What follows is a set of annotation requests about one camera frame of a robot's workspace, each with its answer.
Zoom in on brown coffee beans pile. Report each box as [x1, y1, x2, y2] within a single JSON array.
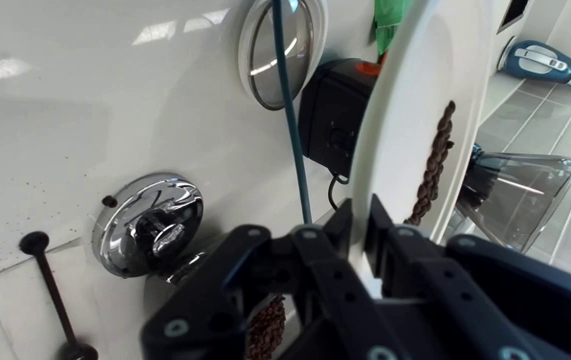
[[405, 99, 457, 225]]

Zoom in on white plate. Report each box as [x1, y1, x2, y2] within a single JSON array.
[[350, 0, 497, 281]]

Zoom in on chrome jar lid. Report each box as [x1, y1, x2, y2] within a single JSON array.
[[92, 171, 204, 278]]

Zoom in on blue cable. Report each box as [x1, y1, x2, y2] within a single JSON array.
[[270, 0, 314, 225]]

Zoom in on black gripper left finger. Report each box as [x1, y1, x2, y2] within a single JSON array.
[[141, 200, 352, 360]]

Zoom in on black coffee grinder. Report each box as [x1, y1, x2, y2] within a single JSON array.
[[299, 57, 380, 178]]

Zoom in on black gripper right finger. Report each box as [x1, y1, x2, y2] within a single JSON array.
[[365, 200, 571, 360]]

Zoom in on glass coffee bean jar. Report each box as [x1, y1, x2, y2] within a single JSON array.
[[247, 295, 285, 360]]

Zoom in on black coffee scoop spoon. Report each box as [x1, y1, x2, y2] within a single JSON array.
[[18, 230, 98, 360]]

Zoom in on blue white handheld vacuum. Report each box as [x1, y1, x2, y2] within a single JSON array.
[[500, 40, 571, 86]]

